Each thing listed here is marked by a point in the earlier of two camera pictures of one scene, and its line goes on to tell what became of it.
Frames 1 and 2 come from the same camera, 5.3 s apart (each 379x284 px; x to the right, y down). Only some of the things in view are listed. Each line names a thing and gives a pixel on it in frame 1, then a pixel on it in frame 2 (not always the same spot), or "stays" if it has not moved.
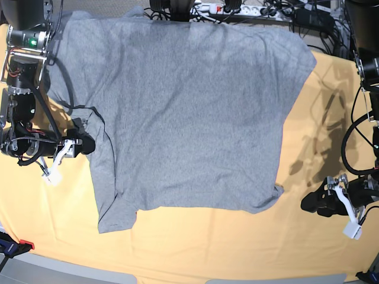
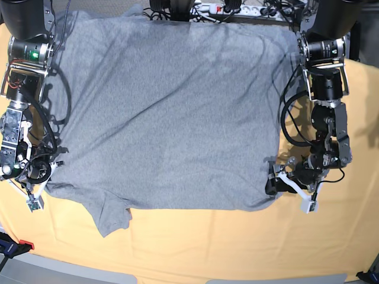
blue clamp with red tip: [10, 248] stays
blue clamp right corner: [369, 277] stays
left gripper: [84, 144] -> [38, 171]
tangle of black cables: [340, 39] -> [291, 11]
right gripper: [356, 194] -> [301, 174]
